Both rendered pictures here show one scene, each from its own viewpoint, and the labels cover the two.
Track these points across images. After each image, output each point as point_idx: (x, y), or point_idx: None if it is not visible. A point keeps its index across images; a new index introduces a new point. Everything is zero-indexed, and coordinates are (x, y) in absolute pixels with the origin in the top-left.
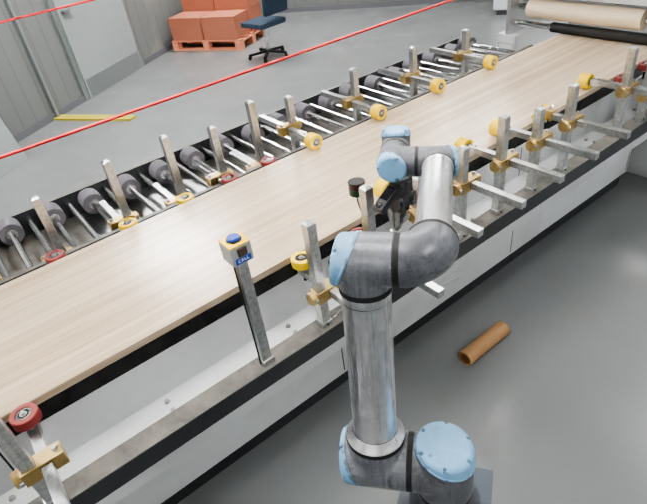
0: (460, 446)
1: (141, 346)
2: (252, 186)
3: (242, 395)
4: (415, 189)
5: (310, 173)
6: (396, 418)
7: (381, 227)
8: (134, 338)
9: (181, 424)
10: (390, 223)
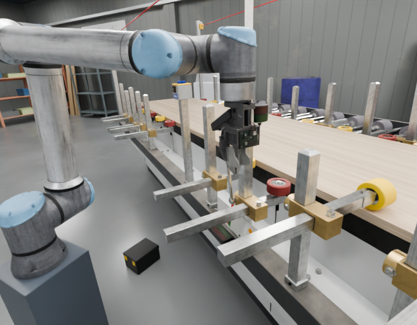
0: (9, 207)
1: (194, 134)
2: (373, 144)
3: (174, 182)
4: (237, 129)
5: None
6: (60, 186)
7: (341, 231)
8: (196, 129)
9: (164, 165)
10: (357, 242)
